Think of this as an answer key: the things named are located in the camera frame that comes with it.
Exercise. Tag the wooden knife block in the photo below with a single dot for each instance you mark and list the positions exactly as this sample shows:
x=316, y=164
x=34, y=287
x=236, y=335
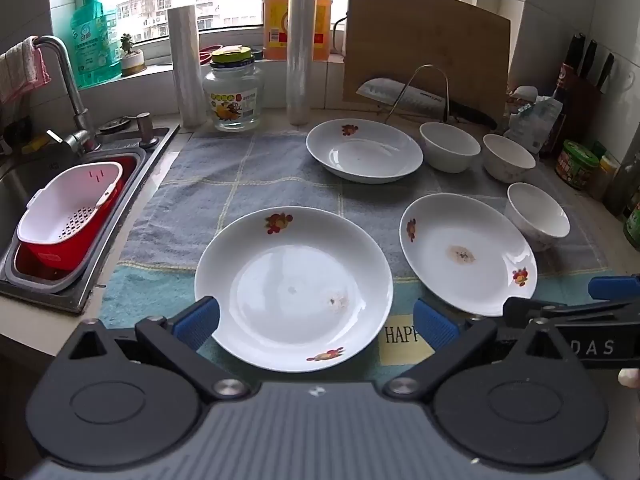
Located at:
x=585, y=105

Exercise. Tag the stainless steel sink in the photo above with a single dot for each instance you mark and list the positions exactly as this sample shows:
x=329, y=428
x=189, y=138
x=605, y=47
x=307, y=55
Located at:
x=125, y=160

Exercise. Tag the glass jar with green lid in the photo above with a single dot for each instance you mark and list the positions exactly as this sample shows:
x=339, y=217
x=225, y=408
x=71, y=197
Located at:
x=232, y=95

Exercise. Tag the steel kitchen faucet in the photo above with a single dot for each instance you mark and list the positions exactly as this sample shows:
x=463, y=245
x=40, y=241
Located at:
x=70, y=90

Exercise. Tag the clear cling film roll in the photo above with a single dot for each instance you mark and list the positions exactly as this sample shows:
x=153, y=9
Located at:
x=301, y=50

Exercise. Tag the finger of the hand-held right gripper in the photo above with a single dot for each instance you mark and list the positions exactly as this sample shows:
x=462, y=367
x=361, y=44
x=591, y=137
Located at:
x=530, y=310
x=612, y=287

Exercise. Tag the person's right hand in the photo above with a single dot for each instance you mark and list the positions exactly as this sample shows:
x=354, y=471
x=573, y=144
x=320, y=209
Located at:
x=629, y=378

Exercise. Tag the white bowl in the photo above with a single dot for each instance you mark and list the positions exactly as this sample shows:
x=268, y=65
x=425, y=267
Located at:
x=507, y=159
x=537, y=215
x=449, y=147

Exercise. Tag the teal printed towel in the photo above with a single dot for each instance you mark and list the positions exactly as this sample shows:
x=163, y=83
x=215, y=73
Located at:
x=150, y=292

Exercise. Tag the red dish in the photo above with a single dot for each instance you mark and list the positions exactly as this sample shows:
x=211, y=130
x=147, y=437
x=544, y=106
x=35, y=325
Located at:
x=207, y=55

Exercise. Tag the white plastic bag roll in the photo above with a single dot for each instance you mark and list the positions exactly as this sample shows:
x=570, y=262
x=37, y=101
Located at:
x=186, y=65

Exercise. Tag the pink dish towel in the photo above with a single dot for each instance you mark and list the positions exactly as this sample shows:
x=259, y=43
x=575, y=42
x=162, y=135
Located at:
x=17, y=70

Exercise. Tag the small bottle with yellow cap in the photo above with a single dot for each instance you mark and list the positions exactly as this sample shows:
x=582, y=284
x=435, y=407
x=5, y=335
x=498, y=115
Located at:
x=604, y=177

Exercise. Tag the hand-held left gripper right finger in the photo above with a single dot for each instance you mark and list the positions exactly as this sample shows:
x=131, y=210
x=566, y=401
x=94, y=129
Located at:
x=435, y=325

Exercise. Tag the red collapsible drain basin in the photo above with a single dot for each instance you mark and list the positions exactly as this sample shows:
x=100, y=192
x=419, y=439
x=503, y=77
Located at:
x=50, y=260

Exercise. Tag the dark teal dish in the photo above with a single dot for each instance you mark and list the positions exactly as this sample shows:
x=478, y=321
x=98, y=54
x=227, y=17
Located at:
x=257, y=54

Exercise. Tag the green detergent bottle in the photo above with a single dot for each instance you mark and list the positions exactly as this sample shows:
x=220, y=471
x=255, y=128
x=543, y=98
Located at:
x=92, y=45

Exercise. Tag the small potted plant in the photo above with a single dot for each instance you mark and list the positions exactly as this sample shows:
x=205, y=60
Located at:
x=132, y=60

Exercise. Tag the white plate with fruit print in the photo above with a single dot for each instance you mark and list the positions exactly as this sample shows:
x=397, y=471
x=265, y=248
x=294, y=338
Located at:
x=365, y=152
x=465, y=255
x=292, y=280

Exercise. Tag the dark glass bottle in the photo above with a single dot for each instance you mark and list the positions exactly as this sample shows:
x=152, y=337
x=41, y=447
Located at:
x=625, y=185

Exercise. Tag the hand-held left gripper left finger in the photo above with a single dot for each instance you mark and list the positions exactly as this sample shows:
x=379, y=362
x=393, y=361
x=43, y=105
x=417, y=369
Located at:
x=197, y=317

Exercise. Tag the clear plastic bag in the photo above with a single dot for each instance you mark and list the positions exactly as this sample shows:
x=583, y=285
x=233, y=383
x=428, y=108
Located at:
x=535, y=120

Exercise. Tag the steel soap dispenser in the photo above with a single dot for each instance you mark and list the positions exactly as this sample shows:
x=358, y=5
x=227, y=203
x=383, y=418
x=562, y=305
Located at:
x=142, y=127

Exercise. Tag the white colander basket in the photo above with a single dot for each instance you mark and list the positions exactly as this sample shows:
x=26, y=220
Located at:
x=75, y=195

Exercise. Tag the grey checked cloth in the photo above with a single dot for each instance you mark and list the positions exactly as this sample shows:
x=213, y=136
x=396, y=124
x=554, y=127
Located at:
x=200, y=185

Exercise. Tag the orange cooking oil bottle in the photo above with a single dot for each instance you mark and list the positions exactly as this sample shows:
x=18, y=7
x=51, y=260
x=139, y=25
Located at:
x=275, y=20

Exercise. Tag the sink drain plug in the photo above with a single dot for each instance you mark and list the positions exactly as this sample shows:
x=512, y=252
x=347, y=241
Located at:
x=114, y=124

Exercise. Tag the bamboo cutting board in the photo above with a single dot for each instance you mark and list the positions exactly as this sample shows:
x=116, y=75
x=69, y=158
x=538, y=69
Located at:
x=425, y=35

